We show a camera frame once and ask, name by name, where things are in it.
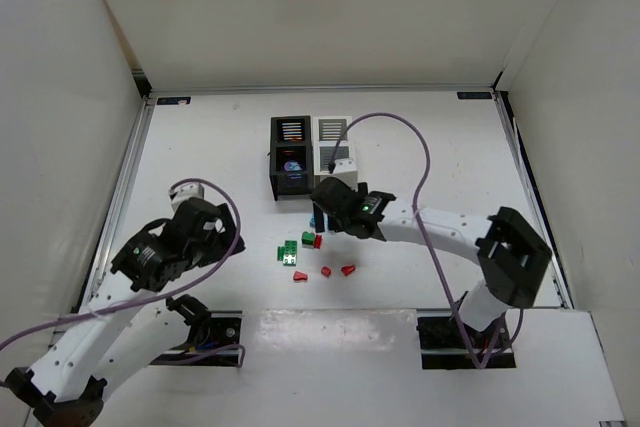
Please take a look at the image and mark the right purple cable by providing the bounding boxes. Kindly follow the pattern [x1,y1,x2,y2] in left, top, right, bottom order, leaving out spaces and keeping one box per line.
[327,113,526,371]

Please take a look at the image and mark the red curved lego left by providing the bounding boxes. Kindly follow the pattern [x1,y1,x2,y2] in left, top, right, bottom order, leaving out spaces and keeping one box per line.
[293,271,308,282]

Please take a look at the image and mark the white slotted container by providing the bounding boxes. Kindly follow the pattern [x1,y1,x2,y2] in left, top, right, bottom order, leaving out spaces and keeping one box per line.
[311,116,356,185]

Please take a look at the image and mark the black slotted container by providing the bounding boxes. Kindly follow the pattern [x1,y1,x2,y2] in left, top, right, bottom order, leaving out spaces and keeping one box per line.
[269,116,314,201]

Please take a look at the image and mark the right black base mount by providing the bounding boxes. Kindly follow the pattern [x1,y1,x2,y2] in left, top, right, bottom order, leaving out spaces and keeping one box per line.
[416,316,516,370]

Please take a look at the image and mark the green plate lego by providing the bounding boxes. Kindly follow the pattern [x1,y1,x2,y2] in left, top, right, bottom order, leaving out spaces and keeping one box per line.
[282,240,298,266]

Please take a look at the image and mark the dark green small lego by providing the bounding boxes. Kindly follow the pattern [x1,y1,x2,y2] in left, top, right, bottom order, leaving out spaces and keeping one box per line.
[301,231,316,248]

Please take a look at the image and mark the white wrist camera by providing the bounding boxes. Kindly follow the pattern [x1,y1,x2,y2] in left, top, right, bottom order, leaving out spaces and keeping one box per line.
[168,182,204,213]
[329,157,358,190]

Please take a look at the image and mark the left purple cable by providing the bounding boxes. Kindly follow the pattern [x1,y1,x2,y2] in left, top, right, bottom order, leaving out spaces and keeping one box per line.
[0,177,247,368]

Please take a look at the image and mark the left aluminium frame rail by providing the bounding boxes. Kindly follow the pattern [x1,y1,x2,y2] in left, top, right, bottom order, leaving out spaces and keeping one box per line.
[74,96,154,312]

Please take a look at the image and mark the right blue label sticker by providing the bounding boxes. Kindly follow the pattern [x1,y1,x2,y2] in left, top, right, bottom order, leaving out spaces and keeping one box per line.
[456,91,493,100]

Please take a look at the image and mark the purple cable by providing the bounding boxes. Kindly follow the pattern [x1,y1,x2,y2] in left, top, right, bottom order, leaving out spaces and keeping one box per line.
[327,113,526,371]
[0,177,247,368]

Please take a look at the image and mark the red curved lego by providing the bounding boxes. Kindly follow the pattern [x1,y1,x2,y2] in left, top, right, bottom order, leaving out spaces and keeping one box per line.
[293,271,308,282]
[341,264,356,276]

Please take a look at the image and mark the right aluminium frame rail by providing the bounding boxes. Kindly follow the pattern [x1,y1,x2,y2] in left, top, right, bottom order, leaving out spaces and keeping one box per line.
[492,90,575,309]

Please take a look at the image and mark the red curved lego right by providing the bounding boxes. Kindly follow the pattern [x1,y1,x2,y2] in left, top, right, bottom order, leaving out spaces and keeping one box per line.
[341,264,356,276]

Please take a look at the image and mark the purple lotus flower lego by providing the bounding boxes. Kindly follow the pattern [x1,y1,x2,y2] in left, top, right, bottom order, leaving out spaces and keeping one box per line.
[283,160,303,172]

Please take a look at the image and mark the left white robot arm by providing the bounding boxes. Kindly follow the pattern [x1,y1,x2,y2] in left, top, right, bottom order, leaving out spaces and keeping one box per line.
[5,197,245,426]

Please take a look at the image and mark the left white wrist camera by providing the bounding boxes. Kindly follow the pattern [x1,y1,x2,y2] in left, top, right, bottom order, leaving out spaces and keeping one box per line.
[168,182,204,213]

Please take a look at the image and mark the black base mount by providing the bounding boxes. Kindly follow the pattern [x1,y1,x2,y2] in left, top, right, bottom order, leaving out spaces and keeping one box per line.
[151,311,243,367]
[416,316,516,370]

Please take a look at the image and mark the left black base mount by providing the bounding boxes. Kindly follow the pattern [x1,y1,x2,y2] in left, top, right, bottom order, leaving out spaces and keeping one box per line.
[151,311,243,367]

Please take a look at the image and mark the aluminium frame rail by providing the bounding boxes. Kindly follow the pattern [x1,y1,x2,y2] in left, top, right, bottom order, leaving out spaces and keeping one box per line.
[492,90,575,309]
[74,96,154,312]

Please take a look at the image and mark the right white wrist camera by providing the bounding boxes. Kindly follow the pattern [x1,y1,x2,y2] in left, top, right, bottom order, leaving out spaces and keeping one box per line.
[329,157,358,190]

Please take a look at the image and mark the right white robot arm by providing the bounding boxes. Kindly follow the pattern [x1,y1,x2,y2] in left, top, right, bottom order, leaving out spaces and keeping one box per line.
[311,177,552,331]

